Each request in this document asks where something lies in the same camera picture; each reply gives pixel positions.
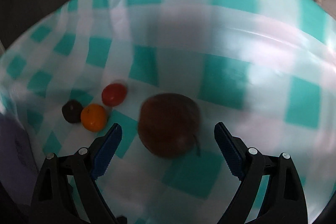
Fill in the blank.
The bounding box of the teal white checkered tablecloth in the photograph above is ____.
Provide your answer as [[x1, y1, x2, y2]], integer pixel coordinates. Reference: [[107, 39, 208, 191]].
[[0, 0, 336, 224]]

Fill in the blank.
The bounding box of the dark wrinkled passion fruit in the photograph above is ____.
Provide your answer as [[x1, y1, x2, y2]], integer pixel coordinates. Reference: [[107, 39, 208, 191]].
[[62, 100, 84, 124]]

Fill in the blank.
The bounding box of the brown red apple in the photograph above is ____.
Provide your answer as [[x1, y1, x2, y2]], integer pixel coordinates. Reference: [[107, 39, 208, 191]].
[[138, 93, 202, 160]]

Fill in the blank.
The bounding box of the red cherry tomato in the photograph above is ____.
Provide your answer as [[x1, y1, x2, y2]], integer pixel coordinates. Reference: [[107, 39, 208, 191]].
[[101, 83, 128, 107]]

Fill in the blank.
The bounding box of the orange tangerine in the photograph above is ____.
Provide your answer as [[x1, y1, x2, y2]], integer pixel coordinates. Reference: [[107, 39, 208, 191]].
[[80, 104, 108, 132]]

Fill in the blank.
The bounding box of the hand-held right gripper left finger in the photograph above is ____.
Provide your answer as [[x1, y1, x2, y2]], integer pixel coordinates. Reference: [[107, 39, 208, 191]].
[[29, 123, 123, 224]]

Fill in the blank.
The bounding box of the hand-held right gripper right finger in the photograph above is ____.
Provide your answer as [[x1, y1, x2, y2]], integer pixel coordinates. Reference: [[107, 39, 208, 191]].
[[214, 122, 308, 224]]

